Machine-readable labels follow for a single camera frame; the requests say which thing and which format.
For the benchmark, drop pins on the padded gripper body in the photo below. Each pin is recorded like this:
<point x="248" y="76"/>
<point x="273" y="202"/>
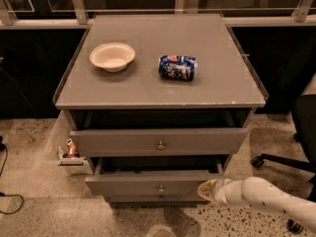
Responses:
<point x="221" y="191"/>

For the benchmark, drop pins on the grey drawer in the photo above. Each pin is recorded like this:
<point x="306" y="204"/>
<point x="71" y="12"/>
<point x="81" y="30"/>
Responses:
<point x="158" y="142"/>
<point x="152" y="176"/>
<point x="154" y="199"/>

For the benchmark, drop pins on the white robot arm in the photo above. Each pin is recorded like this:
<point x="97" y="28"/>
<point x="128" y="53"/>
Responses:
<point x="260" y="193"/>

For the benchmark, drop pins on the grey top drawer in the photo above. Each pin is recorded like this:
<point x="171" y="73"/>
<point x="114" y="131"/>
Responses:
<point x="158" y="142"/>

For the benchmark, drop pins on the grey drawer cabinet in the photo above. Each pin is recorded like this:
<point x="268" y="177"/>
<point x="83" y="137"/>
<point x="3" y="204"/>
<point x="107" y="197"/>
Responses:
<point x="224" y="92"/>

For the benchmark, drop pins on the grey bottom drawer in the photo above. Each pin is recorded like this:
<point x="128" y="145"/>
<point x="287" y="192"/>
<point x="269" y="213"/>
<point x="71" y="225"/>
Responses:
<point x="154" y="199"/>

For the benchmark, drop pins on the black office chair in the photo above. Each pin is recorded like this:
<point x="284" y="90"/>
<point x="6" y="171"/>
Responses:
<point x="303" y="114"/>

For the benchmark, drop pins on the blue soda can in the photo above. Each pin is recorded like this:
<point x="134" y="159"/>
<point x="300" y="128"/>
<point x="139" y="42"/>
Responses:
<point x="178" y="67"/>

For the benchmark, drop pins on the white paper bowl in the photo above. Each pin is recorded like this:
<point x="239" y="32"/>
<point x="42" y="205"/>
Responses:
<point x="113" y="56"/>

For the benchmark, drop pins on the metal window rail frame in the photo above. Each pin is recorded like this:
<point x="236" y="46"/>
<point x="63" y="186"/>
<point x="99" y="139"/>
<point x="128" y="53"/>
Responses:
<point x="72" y="14"/>

